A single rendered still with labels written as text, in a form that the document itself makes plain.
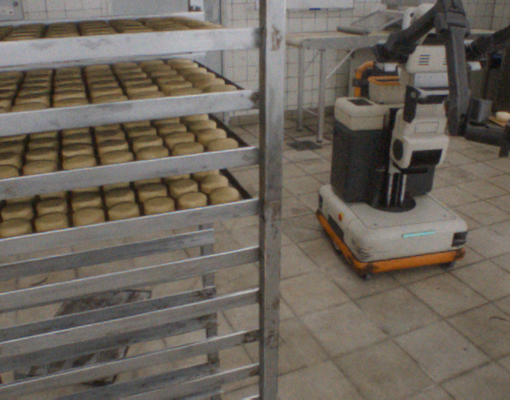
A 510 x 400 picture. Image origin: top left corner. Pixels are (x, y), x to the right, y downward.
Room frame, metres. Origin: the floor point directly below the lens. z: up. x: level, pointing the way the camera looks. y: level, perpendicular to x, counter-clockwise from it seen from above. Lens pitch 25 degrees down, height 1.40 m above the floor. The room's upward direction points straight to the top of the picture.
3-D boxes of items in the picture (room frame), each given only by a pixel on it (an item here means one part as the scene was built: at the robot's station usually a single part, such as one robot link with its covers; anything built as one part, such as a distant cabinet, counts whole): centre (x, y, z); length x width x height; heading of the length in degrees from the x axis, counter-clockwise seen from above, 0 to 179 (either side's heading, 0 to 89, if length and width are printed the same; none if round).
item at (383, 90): (2.53, -0.70, 0.87); 0.23 x 0.15 x 0.11; 103
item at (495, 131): (1.34, -0.70, 0.99); 0.07 x 0.07 x 0.10; 58
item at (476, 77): (5.77, -2.78, 0.33); 0.54 x 0.53 x 0.66; 24
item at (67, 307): (1.66, 0.74, 0.02); 0.60 x 0.40 x 0.03; 176
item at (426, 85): (2.14, -0.79, 0.93); 0.28 x 0.16 x 0.22; 103
